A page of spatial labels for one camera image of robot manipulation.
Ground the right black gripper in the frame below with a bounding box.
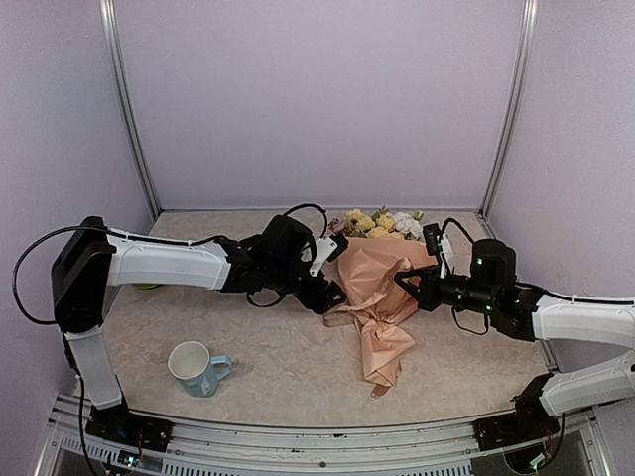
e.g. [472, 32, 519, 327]
[395, 263, 498, 315]

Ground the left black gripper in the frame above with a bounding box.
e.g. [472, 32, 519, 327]
[267, 260, 348, 315]

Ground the pink beige wrapping paper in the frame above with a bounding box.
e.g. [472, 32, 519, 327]
[336, 238, 436, 390]

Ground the white fake rose stem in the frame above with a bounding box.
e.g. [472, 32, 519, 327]
[391, 210, 424, 241]

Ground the beige ribbon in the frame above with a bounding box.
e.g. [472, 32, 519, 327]
[323, 258, 417, 399]

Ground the pink fake rose stem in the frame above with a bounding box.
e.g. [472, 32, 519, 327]
[328, 217, 346, 235]

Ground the yellow fake flower stem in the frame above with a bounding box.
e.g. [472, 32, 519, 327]
[343, 209, 405, 239]

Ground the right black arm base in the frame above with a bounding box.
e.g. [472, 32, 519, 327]
[473, 397, 561, 451]

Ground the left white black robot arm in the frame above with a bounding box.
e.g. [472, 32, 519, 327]
[51, 215, 348, 441]

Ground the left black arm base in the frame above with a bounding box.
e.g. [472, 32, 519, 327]
[85, 414, 173, 453]

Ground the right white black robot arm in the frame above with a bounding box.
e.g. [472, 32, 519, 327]
[395, 239, 634, 440]

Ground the blue white ceramic mug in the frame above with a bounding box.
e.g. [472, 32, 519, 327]
[167, 341, 232, 398]

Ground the green plate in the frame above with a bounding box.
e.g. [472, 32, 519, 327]
[134, 284, 160, 291]

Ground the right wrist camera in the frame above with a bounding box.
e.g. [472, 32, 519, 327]
[423, 223, 454, 278]

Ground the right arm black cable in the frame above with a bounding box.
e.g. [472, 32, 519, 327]
[441, 216, 477, 247]

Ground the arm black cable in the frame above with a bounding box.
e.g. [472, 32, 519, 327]
[12, 226, 100, 326]
[441, 216, 477, 247]

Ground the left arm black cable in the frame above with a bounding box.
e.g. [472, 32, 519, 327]
[12, 226, 100, 326]

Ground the right aluminium frame post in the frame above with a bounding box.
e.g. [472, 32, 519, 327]
[479, 0, 539, 221]

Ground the aluminium frame post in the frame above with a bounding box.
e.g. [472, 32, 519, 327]
[98, 0, 163, 219]
[479, 0, 539, 221]

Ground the front aluminium rail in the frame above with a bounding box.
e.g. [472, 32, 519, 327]
[31, 392, 615, 475]

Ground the left aluminium frame post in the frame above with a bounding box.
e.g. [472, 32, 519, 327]
[98, 0, 163, 219]

